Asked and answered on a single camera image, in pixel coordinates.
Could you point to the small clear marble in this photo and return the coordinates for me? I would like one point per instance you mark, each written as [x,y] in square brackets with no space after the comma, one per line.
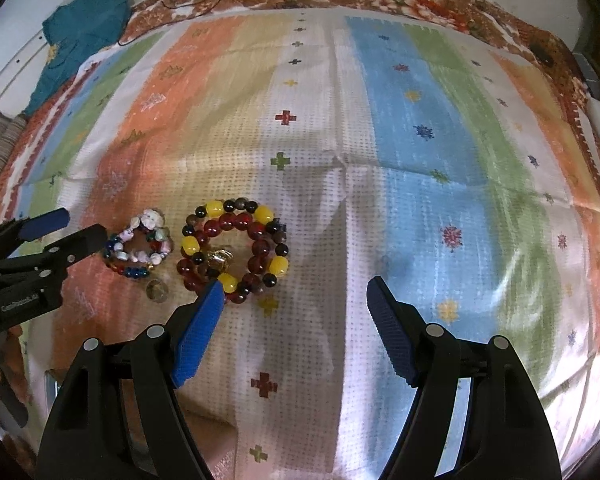
[156,290]

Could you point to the brown striped cushion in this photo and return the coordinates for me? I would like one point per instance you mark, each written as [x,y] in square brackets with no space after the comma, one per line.
[0,150]

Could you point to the white headboard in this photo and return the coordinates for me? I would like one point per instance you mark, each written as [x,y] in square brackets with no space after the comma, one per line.
[10,70]

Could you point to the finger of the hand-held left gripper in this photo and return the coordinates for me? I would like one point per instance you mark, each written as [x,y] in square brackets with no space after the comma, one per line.
[77,245]
[45,225]

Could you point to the teal pillow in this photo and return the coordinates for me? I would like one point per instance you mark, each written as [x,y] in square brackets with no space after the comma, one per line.
[80,25]

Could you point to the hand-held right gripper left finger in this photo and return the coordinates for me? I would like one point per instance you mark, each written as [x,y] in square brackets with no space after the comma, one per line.
[200,330]

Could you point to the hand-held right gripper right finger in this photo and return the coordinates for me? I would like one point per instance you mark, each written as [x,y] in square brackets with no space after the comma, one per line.
[390,330]

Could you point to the striped colourful cloth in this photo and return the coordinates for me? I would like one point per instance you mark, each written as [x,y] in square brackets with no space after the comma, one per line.
[330,160]

